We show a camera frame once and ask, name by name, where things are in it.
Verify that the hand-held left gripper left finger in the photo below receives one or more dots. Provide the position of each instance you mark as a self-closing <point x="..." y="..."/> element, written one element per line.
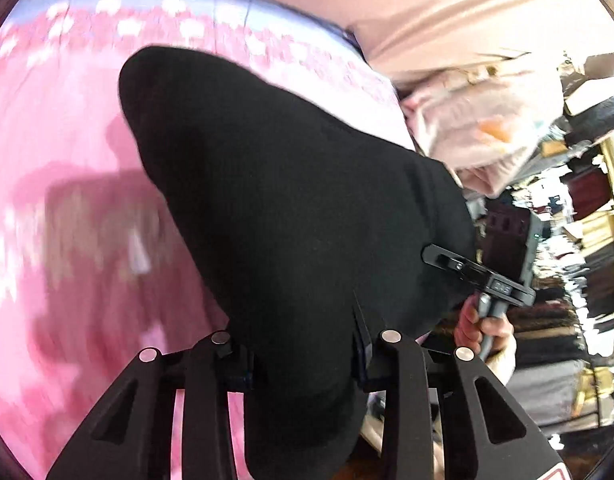
<point x="239" y="375"/>

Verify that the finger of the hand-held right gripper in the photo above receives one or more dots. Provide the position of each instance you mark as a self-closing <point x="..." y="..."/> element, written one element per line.
<point x="447" y="259"/>

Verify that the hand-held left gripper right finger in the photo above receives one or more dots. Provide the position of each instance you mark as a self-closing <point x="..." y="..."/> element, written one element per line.
<point x="363" y="365"/>

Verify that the black pants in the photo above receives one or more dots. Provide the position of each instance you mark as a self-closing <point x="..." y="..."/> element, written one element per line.
<point x="287" y="210"/>

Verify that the person's right forearm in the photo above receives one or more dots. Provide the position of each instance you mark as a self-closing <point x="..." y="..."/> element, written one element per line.
<point x="502" y="362"/>

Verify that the person's right hand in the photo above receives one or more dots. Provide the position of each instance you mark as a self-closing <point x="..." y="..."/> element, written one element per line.
<point x="469" y="327"/>

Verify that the folded pale pink blanket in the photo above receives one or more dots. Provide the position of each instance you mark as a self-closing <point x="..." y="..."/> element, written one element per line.
<point x="477" y="125"/>

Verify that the beige satin curtain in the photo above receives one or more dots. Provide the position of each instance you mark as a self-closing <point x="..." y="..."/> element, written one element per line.
<point x="437" y="5"/>

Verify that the pink floral bed sheet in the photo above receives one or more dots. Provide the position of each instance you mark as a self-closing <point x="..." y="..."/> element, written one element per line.
<point x="62" y="170"/>

